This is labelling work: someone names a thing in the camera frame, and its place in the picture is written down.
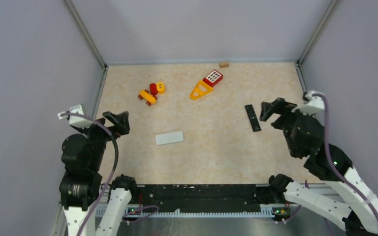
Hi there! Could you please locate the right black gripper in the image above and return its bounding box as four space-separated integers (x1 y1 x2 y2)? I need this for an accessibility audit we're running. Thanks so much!
259 97 314 157

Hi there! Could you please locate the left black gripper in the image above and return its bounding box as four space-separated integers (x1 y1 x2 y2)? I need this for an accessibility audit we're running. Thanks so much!
75 109 129 169

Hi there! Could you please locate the black remote control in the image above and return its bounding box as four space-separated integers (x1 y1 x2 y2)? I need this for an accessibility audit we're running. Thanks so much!
245 104 261 132

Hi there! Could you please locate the white remote control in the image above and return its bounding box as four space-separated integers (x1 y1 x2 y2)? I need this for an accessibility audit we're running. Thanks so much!
155 131 184 146

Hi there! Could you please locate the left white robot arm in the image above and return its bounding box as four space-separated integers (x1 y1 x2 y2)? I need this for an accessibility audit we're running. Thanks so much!
58 109 138 236

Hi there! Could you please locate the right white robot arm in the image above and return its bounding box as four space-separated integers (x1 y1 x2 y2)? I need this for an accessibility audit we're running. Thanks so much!
257 93 378 236

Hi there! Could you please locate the orange toy piece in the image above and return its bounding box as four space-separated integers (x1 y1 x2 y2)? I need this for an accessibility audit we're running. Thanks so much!
138 90 157 106

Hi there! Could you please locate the red cylinder toy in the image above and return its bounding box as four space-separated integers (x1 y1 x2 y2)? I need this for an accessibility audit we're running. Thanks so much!
149 83 158 96

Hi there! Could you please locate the small wooden block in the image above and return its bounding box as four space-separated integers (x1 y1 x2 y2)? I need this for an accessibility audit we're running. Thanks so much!
219 61 229 68

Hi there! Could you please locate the red toy block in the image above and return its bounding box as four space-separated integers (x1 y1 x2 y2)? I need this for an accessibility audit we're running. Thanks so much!
203 70 223 88

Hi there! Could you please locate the yellow triangle toy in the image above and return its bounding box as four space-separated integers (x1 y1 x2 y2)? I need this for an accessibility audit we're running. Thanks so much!
189 80 213 101

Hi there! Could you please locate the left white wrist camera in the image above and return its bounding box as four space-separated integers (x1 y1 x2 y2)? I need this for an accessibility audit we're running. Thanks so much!
57 104 92 128

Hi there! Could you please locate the yellow ring toy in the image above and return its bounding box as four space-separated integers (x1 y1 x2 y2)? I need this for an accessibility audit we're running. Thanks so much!
156 82 166 94

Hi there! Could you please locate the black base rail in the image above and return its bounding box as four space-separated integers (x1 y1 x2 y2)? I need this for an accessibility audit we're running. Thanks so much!
123 184 292 221

